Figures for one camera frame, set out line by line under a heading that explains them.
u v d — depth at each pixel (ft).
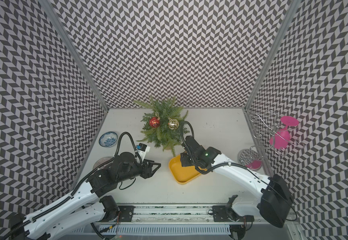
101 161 2.84
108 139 3.23
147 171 2.04
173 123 2.29
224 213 2.41
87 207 1.88
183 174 2.79
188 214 2.43
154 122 2.28
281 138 2.15
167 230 2.27
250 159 2.90
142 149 2.14
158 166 2.27
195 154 1.91
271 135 2.19
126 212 2.39
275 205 1.27
